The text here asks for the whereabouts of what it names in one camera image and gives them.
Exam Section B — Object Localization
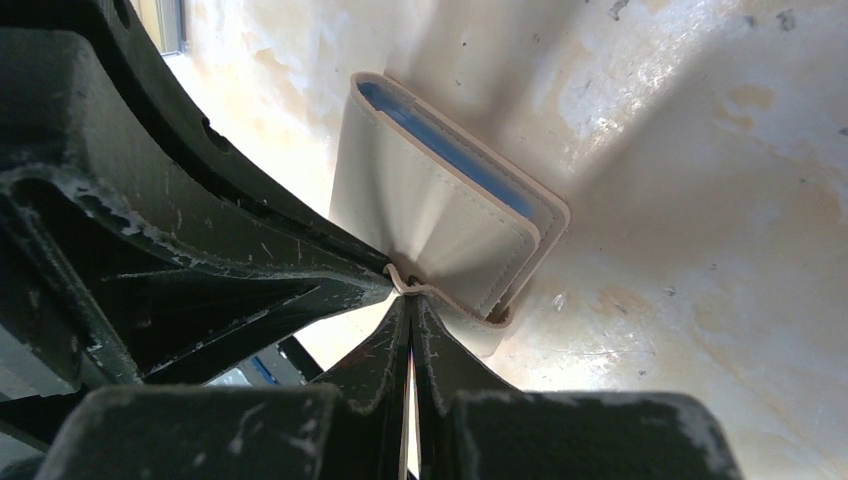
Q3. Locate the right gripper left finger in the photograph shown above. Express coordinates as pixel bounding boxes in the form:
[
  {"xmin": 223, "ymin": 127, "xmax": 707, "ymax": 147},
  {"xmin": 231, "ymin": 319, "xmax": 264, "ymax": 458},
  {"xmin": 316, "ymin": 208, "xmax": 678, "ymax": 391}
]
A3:
[{"xmin": 37, "ymin": 297, "xmax": 410, "ymax": 479}]

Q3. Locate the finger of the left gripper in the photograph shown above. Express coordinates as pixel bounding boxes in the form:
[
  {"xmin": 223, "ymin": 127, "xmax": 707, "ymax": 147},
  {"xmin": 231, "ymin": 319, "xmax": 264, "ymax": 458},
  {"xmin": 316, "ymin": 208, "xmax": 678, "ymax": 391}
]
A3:
[{"xmin": 1, "ymin": 1, "xmax": 390, "ymax": 384}]

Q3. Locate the clear plastic card box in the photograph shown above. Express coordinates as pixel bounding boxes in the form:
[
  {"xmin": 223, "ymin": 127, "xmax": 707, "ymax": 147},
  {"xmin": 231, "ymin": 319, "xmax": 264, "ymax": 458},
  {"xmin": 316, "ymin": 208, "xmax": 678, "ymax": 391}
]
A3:
[{"xmin": 130, "ymin": 0, "xmax": 186, "ymax": 57}]

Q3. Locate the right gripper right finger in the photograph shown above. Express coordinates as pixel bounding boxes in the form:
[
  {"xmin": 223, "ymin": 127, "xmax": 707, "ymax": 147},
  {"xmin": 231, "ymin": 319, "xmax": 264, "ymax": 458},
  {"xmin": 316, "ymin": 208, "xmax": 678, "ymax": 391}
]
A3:
[{"xmin": 411, "ymin": 295, "xmax": 742, "ymax": 479}]

